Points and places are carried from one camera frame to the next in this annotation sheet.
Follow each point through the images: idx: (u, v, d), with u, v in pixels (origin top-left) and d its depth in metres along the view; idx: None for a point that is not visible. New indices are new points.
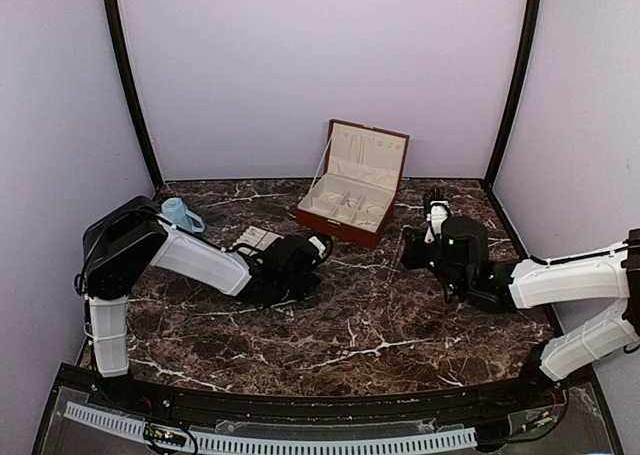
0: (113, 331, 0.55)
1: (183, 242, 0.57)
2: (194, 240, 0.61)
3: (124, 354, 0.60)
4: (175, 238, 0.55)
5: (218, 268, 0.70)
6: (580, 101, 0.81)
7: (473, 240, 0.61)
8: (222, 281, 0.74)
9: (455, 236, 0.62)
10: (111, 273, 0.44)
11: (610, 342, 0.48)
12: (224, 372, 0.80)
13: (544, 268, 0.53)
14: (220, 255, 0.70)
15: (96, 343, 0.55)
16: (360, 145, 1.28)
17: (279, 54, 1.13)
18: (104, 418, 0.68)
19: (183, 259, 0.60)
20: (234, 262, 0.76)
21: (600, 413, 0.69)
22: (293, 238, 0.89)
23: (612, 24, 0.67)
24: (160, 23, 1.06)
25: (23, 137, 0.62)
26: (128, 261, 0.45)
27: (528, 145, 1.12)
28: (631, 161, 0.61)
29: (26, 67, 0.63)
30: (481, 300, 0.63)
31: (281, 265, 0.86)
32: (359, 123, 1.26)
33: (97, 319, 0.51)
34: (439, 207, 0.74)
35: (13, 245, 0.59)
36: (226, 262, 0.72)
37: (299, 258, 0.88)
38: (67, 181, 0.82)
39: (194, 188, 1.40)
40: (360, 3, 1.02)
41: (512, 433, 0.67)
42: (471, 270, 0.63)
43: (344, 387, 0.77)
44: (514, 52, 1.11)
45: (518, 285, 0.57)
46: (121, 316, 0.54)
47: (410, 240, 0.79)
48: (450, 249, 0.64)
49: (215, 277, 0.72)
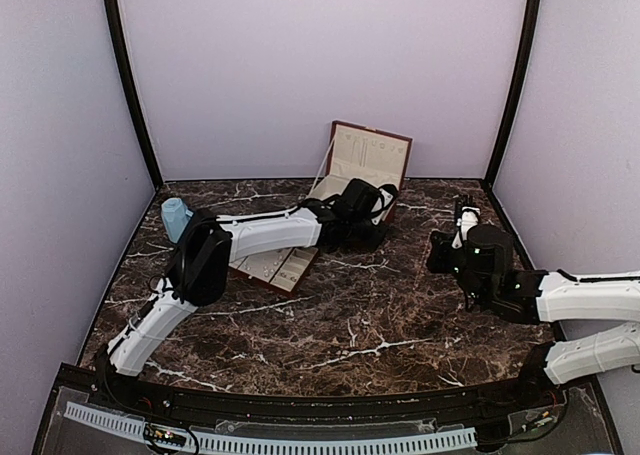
0: (158, 333, 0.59)
1: (248, 230, 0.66)
2: (258, 224, 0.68)
3: (144, 358, 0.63)
4: (240, 232, 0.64)
5: (294, 232, 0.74)
6: (580, 100, 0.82)
7: (501, 251, 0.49)
8: (304, 238, 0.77)
9: (480, 246, 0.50)
10: (200, 284, 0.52)
11: (621, 358, 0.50)
12: (224, 372, 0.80)
13: (573, 285, 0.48)
14: (286, 220, 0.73)
15: (138, 338, 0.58)
16: (362, 146, 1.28)
17: (279, 53, 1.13)
18: (104, 418, 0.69)
19: (257, 242, 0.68)
20: (306, 218, 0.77)
21: (600, 413, 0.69)
22: (354, 184, 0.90)
23: (612, 23, 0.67)
24: (160, 22, 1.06)
25: (24, 136, 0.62)
26: (214, 274, 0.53)
27: (528, 145, 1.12)
28: (631, 160, 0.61)
29: (25, 67, 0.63)
30: (505, 311, 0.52)
31: (352, 204, 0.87)
32: (361, 125, 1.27)
33: (162, 316, 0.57)
34: (471, 214, 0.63)
35: (13, 245, 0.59)
36: (297, 223, 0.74)
37: (366, 200, 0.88)
38: (67, 181, 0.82)
39: (194, 188, 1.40)
40: (360, 1, 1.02)
41: (513, 433, 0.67)
42: (497, 280, 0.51)
43: (344, 387, 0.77)
44: (514, 51, 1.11)
45: (547, 300, 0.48)
46: (175, 323, 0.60)
47: (436, 243, 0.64)
48: (472, 259, 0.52)
49: (296, 238, 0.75)
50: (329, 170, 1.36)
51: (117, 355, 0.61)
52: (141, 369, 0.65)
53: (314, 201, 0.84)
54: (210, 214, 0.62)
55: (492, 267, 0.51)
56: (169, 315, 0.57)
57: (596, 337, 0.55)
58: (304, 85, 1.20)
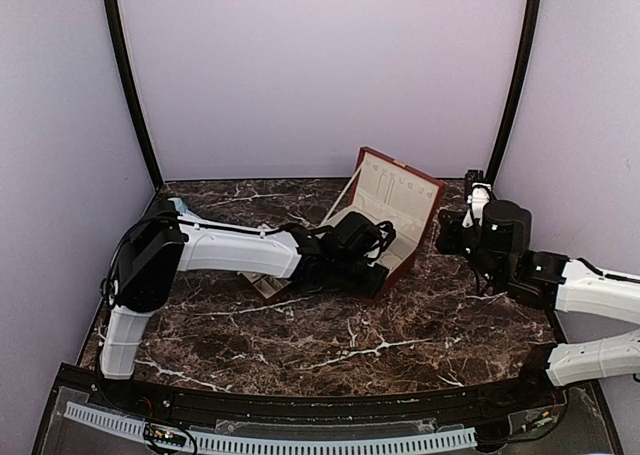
0: (127, 338, 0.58)
1: (209, 240, 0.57)
2: (224, 236, 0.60)
3: (129, 358, 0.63)
4: (198, 239, 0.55)
5: (265, 256, 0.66)
6: (580, 100, 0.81)
7: (520, 227, 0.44)
8: (278, 267, 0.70)
9: (498, 221, 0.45)
10: (141, 285, 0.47)
11: (625, 366, 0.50)
12: (224, 372, 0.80)
13: (599, 279, 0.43)
14: (261, 242, 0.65)
15: (108, 346, 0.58)
16: (389, 182, 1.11)
17: (279, 53, 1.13)
18: (104, 418, 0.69)
19: (214, 254, 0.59)
20: (284, 243, 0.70)
21: (600, 413, 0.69)
22: (352, 217, 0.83)
23: (613, 22, 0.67)
24: (160, 23, 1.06)
25: (23, 137, 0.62)
26: (158, 276, 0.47)
27: (528, 146, 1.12)
28: (630, 161, 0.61)
29: (26, 66, 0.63)
30: (522, 294, 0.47)
31: (344, 241, 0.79)
32: (390, 156, 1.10)
33: (118, 325, 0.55)
34: (481, 190, 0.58)
35: (14, 244, 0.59)
36: (271, 247, 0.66)
37: (362, 237, 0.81)
38: (67, 182, 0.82)
39: (194, 188, 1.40)
40: (360, 1, 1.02)
41: (512, 433, 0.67)
42: (514, 259, 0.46)
43: (344, 387, 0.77)
44: (514, 51, 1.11)
45: (568, 289, 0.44)
46: (139, 325, 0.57)
47: (445, 223, 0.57)
48: (488, 236, 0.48)
49: (266, 264, 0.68)
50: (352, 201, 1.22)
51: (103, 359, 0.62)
52: (134, 368, 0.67)
53: (300, 228, 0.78)
54: (173, 209, 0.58)
55: (510, 244, 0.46)
56: (126, 321, 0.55)
57: (601, 342, 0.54)
58: (304, 85, 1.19)
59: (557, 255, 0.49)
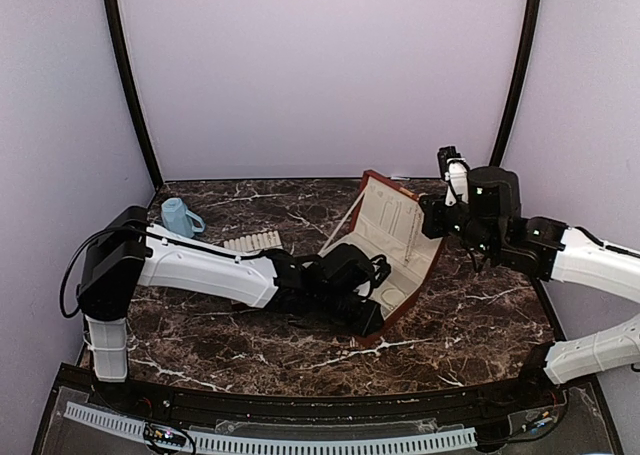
0: (107, 343, 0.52)
1: (177, 258, 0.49)
2: (196, 255, 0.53)
3: (121, 363, 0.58)
4: (164, 255, 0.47)
5: (237, 284, 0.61)
6: (579, 100, 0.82)
7: (505, 187, 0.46)
8: (249, 296, 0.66)
9: (483, 185, 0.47)
10: (97, 295, 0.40)
11: (619, 358, 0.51)
12: (224, 372, 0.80)
13: (598, 251, 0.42)
14: (235, 266, 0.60)
15: (93, 350, 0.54)
16: (395, 210, 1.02)
17: (279, 54, 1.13)
18: (104, 418, 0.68)
19: (182, 275, 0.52)
20: (259, 271, 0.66)
21: (600, 413, 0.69)
22: (346, 248, 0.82)
23: (612, 22, 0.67)
24: (160, 23, 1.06)
25: (23, 136, 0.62)
26: (113, 288, 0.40)
27: (528, 146, 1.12)
28: (630, 161, 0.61)
29: (25, 66, 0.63)
30: (517, 259, 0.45)
31: (329, 275, 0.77)
32: (397, 183, 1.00)
33: (93, 331, 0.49)
34: (457, 165, 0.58)
35: (14, 243, 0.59)
36: (246, 274, 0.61)
37: (348, 272, 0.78)
38: (68, 181, 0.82)
39: (194, 188, 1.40)
40: (360, 2, 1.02)
41: (512, 433, 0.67)
42: (504, 222, 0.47)
43: (344, 387, 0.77)
44: (514, 51, 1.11)
45: (566, 257, 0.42)
46: (117, 332, 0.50)
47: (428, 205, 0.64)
48: (476, 202, 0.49)
49: (236, 292, 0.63)
50: (353, 228, 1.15)
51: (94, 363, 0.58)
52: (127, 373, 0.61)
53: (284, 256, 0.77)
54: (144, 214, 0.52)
55: (499, 208, 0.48)
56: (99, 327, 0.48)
57: (595, 337, 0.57)
58: (304, 85, 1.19)
59: (554, 221, 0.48)
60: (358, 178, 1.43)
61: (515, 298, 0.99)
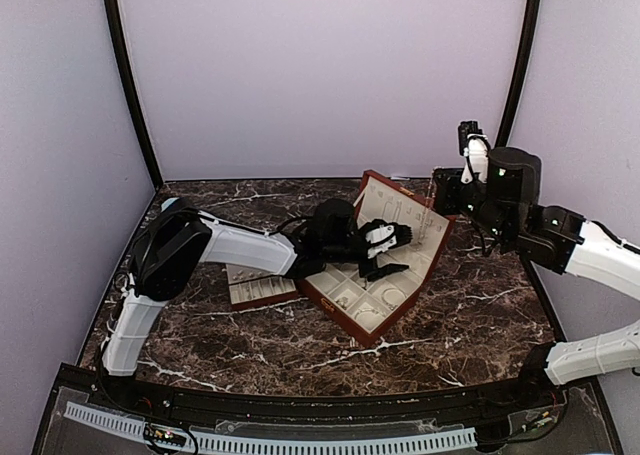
0: (139, 330, 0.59)
1: (228, 235, 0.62)
2: (237, 232, 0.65)
3: (134, 357, 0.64)
4: (220, 233, 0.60)
5: (267, 256, 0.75)
6: (580, 100, 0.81)
7: (529, 172, 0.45)
8: (275, 265, 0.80)
9: (506, 168, 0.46)
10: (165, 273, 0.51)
11: (620, 360, 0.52)
12: (224, 372, 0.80)
13: (616, 248, 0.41)
14: (265, 239, 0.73)
15: (118, 339, 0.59)
16: (395, 210, 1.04)
17: (279, 55, 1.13)
18: (103, 418, 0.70)
19: (230, 250, 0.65)
20: (285, 243, 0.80)
21: (599, 413, 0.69)
22: (324, 205, 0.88)
23: (612, 24, 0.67)
24: (160, 23, 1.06)
25: (23, 137, 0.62)
26: (178, 264, 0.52)
27: (528, 145, 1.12)
28: (631, 161, 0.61)
29: (25, 68, 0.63)
30: (533, 247, 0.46)
31: (321, 232, 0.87)
32: (396, 182, 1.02)
33: (132, 315, 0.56)
34: (478, 143, 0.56)
35: (13, 244, 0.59)
36: (275, 246, 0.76)
37: (334, 224, 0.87)
38: (68, 182, 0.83)
39: (194, 188, 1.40)
40: (360, 2, 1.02)
41: (513, 433, 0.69)
42: (524, 209, 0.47)
43: (344, 387, 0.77)
44: (514, 52, 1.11)
45: (582, 251, 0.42)
46: (152, 317, 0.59)
47: (443, 181, 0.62)
48: (496, 184, 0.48)
49: (268, 263, 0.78)
50: None
51: (109, 355, 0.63)
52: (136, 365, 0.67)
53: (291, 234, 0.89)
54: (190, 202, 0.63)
55: (520, 192, 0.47)
56: (142, 311, 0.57)
57: (598, 338, 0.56)
58: (304, 86, 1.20)
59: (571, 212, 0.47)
60: (358, 178, 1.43)
61: (515, 298, 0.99)
